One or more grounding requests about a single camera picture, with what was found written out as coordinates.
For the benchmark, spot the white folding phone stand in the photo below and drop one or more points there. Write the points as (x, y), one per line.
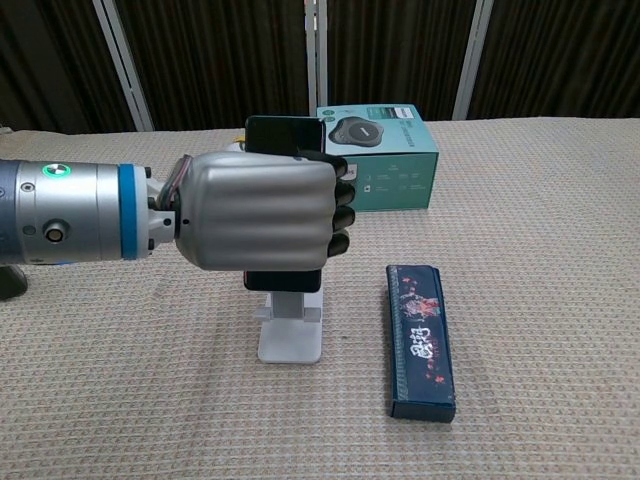
(290, 345)

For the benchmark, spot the dark grey object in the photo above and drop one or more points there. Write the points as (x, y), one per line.
(10, 282)

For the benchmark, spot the silver and black left robot hand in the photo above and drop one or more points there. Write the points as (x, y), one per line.
(255, 210)

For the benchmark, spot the dark brown pleated curtain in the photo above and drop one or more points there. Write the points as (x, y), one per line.
(225, 60)

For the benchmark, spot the dark blue printed pencil case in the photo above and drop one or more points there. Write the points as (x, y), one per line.
(420, 340)

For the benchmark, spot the teal Philips speaker box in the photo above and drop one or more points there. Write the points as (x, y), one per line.
(395, 175)

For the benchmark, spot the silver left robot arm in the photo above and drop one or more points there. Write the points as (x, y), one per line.
(75, 210)

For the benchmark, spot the black smartphone with teal frame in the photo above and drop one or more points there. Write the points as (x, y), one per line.
(285, 132)

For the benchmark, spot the white metal frame post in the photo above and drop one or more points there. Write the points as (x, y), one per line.
(315, 55)
(475, 55)
(122, 60)

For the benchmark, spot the beige woven tablecloth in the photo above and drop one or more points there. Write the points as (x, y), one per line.
(525, 300)

